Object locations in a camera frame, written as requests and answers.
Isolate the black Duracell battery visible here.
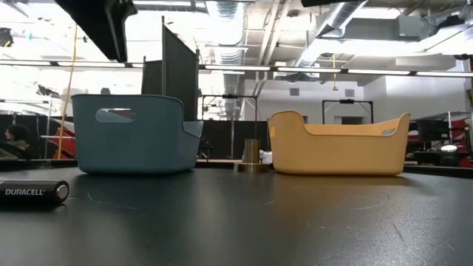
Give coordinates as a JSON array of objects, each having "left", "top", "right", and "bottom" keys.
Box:
[{"left": 0, "top": 179, "right": 70, "bottom": 206}]

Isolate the person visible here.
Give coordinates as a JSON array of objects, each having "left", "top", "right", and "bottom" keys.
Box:
[{"left": 3, "top": 123, "right": 33, "bottom": 160}]

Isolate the short dark partition panel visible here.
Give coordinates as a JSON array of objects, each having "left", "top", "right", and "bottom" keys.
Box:
[{"left": 140, "top": 55, "right": 163, "bottom": 96}]

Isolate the blue plastic bin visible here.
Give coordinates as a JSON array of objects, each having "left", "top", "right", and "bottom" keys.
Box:
[{"left": 70, "top": 94, "right": 204, "bottom": 176}]

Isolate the tall dark partition panel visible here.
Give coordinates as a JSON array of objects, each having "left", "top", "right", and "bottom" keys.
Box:
[{"left": 160, "top": 15, "right": 201, "bottom": 123}]

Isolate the red machine with shelves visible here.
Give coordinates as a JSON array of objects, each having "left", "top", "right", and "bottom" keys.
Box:
[{"left": 405, "top": 112, "right": 473, "bottom": 169}]

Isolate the low black metal frame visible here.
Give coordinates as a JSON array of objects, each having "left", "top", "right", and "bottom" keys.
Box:
[{"left": 321, "top": 98, "right": 375, "bottom": 125}]

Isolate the brass cylinder post with base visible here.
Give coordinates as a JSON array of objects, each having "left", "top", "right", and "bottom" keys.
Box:
[{"left": 233, "top": 138, "right": 273, "bottom": 173}]

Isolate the tall black metal frame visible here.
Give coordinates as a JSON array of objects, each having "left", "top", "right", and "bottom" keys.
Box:
[{"left": 200, "top": 94, "right": 259, "bottom": 149}]

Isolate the yellow pole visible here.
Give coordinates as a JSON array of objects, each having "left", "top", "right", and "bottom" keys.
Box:
[{"left": 56, "top": 24, "right": 79, "bottom": 160}]

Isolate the yellow plastic bin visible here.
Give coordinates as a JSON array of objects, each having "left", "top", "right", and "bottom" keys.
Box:
[{"left": 267, "top": 109, "right": 412, "bottom": 177}]

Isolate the silver ventilation duct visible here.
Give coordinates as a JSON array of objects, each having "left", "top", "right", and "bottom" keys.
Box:
[{"left": 293, "top": 0, "right": 370, "bottom": 68}]

